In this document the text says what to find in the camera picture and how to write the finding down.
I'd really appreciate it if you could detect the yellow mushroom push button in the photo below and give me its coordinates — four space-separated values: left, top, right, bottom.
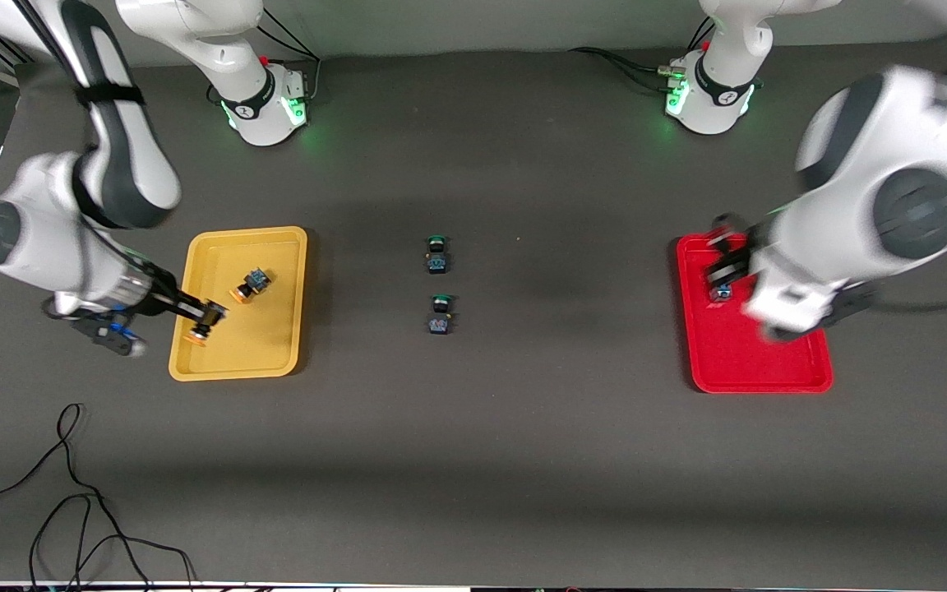
182 317 219 348
229 267 272 305

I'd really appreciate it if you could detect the yellow plastic tray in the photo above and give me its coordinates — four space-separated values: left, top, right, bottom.
168 226 309 382

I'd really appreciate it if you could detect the red plastic tray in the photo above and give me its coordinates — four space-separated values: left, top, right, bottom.
676 234 834 395

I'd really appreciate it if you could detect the loose black table cable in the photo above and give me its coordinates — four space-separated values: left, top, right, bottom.
0 402 196 592

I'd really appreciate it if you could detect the black left base cable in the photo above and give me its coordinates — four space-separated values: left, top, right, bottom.
566 45 684 93

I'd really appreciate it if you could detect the black base cable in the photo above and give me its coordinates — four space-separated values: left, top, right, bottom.
256 8 322 104
566 45 684 93

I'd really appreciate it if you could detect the black right base cable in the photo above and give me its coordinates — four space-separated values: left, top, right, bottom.
256 8 322 104

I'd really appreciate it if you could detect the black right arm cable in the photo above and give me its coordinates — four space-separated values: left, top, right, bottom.
9 0 92 91

